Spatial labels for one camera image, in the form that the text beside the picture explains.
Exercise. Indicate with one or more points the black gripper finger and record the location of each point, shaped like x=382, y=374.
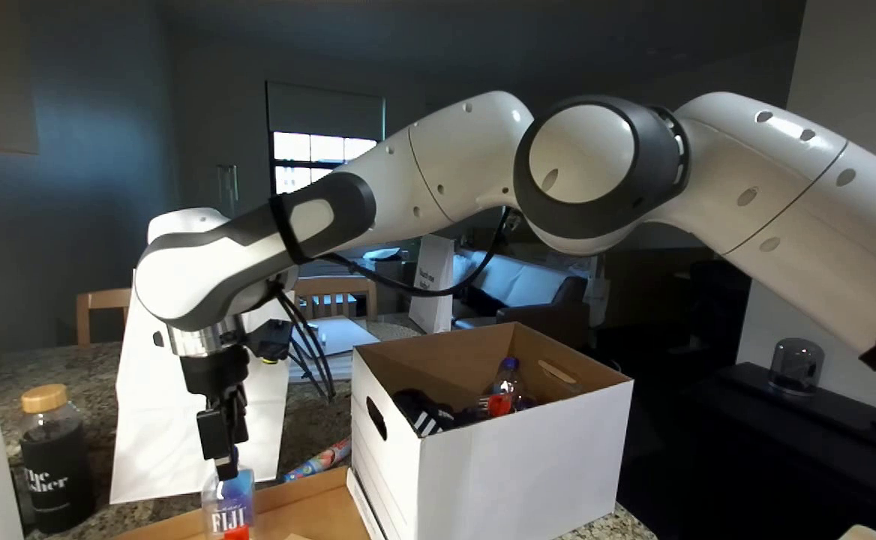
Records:
x=220, y=466
x=232, y=459

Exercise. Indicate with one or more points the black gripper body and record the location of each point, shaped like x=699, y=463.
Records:
x=222, y=415

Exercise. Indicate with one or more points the Fiji water bottle blue cap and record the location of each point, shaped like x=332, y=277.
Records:
x=228, y=505

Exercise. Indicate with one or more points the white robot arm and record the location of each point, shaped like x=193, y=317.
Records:
x=779, y=196

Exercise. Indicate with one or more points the flat cardboard box lid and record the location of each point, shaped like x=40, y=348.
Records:
x=313, y=509

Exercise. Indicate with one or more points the white bigger storage box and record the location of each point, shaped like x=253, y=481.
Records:
x=525, y=474

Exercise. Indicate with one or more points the red capped bottle in box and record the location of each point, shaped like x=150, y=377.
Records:
x=506, y=387

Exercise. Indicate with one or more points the white paper shopping bag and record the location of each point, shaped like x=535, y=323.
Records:
x=157, y=450

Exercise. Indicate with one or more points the wooden chair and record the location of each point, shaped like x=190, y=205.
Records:
x=98, y=301

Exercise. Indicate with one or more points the dark jar with wooden lid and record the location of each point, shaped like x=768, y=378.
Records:
x=54, y=459

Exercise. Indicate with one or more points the grey sofa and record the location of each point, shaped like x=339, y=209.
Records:
x=511, y=288

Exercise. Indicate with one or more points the window with blind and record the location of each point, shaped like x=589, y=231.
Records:
x=318, y=131

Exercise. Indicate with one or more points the glass jar on black counter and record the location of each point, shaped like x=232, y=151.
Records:
x=795, y=363

